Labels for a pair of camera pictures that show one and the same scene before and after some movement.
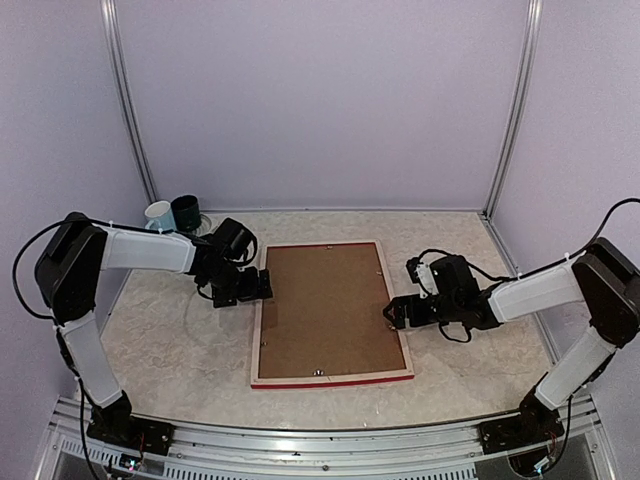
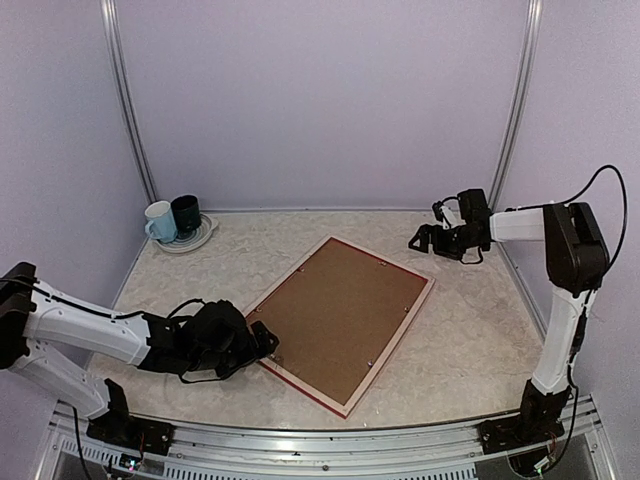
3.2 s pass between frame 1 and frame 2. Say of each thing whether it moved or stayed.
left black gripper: moved
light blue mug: stayed
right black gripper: moved
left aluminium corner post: stayed
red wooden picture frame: moved
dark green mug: stayed
